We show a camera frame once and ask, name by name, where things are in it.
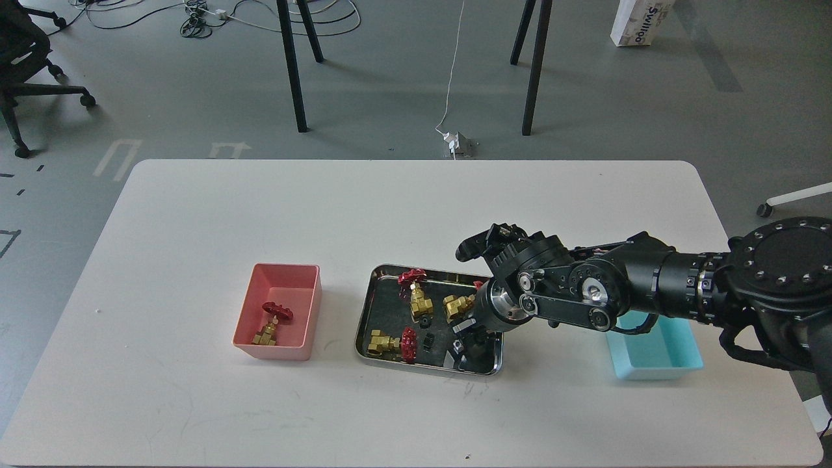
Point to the brass valve bottom left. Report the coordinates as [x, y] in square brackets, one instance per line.
[405, 346]

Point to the brass valve top middle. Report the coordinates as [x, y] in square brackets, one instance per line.
[420, 305]

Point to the white chair base leg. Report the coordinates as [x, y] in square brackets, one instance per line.
[767, 207]

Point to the brass valve top right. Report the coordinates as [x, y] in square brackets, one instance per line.
[460, 299]

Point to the black table leg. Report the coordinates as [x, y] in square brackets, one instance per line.
[290, 55]
[545, 11]

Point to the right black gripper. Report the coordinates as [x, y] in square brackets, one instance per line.
[534, 276]

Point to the black office chair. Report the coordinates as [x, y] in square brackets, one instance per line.
[25, 48]

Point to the shiny metal tray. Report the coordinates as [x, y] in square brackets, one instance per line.
[387, 309]

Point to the brass valve red handwheel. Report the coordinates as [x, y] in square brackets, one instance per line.
[276, 313]

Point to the small black gear centre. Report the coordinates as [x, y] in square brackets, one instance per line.
[428, 342]

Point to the white cardboard box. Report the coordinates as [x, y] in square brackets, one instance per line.
[637, 22]

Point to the light blue plastic box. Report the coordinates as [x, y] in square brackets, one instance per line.
[667, 352]

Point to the black cable bundle floor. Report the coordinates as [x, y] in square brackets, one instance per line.
[201, 21]

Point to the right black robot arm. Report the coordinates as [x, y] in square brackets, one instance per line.
[769, 293]

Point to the black table leg right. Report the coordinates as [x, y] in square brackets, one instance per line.
[545, 11]

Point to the black table leg left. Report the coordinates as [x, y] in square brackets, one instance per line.
[290, 55]

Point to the pink plastic box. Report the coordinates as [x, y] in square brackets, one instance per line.
[294, 286]

